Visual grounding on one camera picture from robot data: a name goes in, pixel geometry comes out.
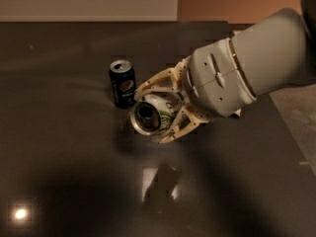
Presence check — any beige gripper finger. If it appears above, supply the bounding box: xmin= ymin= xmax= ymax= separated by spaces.
xmin=158 ymin=104 xmax=211 ymax=144
xmin=134 ymin=57 xmax=190 ymax=102

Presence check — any white green 7up can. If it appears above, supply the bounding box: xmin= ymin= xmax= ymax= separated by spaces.
xmin=129 ymin=93 xmax=182 ymax=136

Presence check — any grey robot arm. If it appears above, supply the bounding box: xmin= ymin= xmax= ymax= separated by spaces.
xmin=130 ymin=0 xmax=316 ymax=144

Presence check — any dark blue Pepsi can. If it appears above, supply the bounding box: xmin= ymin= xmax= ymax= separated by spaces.
xmin=109 ymin=59 xmax=136 ymax=109

